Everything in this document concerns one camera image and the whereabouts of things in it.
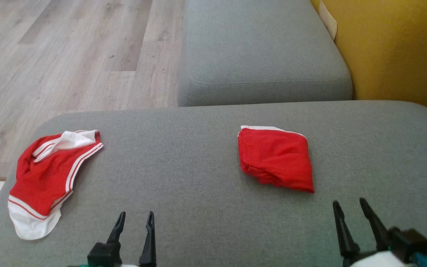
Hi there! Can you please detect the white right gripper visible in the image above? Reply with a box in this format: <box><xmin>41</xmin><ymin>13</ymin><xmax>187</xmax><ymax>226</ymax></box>
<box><xmin>332</xmin><ymin>198</ymin><xmax>418</xmax><ymax>267</ymax></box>

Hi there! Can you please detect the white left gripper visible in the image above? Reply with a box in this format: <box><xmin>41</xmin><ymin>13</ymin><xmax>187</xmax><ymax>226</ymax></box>
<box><xmin>107</xmin><ymin>211</ymin><xmax>157</xmax><ymax>267</ymax></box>

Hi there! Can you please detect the red jersey with number 23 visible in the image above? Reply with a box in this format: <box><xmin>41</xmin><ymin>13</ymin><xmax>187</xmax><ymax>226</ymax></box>
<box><xmin>8</xmin><ymin>130</ymin><xmax>104</xmax><ymax>240</ymax></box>

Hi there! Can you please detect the red jersey white trim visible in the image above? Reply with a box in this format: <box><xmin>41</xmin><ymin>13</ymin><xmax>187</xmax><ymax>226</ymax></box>
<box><xmin>238</xmin><ymin>125</ymin><xmax>315</xmax><ymax>194</ymax></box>

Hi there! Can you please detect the large grey fabric sofa ottoman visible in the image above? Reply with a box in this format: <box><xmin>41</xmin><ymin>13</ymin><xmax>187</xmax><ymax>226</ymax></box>
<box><xmin>0</xmin><ymin>100</ymin><xmax>427</xmax><ymax>267</ymax></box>

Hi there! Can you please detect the yellow sofa back cushion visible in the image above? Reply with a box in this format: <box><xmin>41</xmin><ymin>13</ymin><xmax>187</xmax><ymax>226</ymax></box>
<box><xmin>312</xmin><ymin>0</ymin><xmax>427</xmax><ymax>123</ymax></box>

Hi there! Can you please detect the grey fabric sofa seat cushion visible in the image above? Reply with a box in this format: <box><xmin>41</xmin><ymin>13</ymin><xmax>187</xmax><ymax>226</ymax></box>
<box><xmin>178</xmin><ymin>0</ymin><xmax>353</xmax><ymax>107</ymax></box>

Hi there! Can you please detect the beige sofa label tag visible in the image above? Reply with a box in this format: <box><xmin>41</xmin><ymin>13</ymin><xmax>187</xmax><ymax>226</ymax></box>
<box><xmin>318</xmin><ymin>0</ymin><xmax>338</xmax><ymax>40</ymax></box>

